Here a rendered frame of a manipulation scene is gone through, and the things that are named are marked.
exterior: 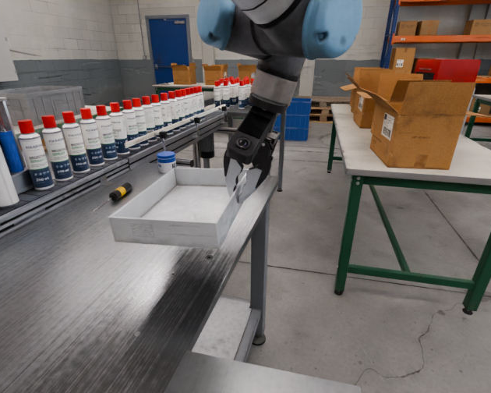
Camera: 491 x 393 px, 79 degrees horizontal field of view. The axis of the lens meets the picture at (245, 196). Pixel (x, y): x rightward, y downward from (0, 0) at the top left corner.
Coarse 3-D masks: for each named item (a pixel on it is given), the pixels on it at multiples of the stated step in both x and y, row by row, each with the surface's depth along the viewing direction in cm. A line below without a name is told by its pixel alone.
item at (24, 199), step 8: (120, 160) 117; (96, 168) 108; (80, 176) 101; (56, 184) 95; (64, 184) 95; (24, 192) 89; (32, 192) 89; (40, 192) 89; (48, 192) 89; (24, 200) 84; (32, 200) 84; (0, 208) 80; (8, 208) 80; (16, 208) 80; (0, 216) 76
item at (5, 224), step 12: (108, 168) 110; (120, 168) 116; (84, 180) 100; (96, 180) 105; (108, 180) 111; (60, 192) 91; (84, 192) 100; (36, 204) 84; (48, 204) 88; (60, 204) 92; (12, 216) 78; (24, 216) 81; (36, 216) 84; (0, 228) 75; (12, 228) 78
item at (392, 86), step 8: (384, 80) 194; (392, 80) 194; (400, 80) 156; (408, 80) 155; (416, 80) 154; (424, 80) 153; (432, 80) 153; (440, 80) 152; (448, 80) 152; (384, 88) 195; (392, 88) 194; (400, 88) 160; (368, 96) 177; (384, 96) 195; (392, 96) 164; (400, 96) 163; (376, 104) 194
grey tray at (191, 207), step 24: (192, 168) 76; (216, 168) 74; (144, 192) 64; (168, 192) 74; (192, 192) 74; (216, 192) 73; (240, 192) 64; (120, 216) 56; (144, 216) 63; (168, 216) 62; (192, 216) 62; (216, 216) 61; (120, 240) 55; (144, 240) 54; (168, 240) 52; (192, 240) 51; (216, 240) 50
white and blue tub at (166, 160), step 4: (160, 152) 120; (164, 152) 120; (168, 152) 120; (172, 152) 120; (160, 156) 116; (164, 156) 115; (168, 156) 116; (172, 156) 117; (160, 160) 116; (164, 160) 116; (168, 160) 116; (172, 160) 117; (160, 164) 117; (164, 164) 117; (168, 164) 117; (172, 164) 118; (160, 168) 118; (164, 168) 117; (168, 168) 118; (164, 172) 118
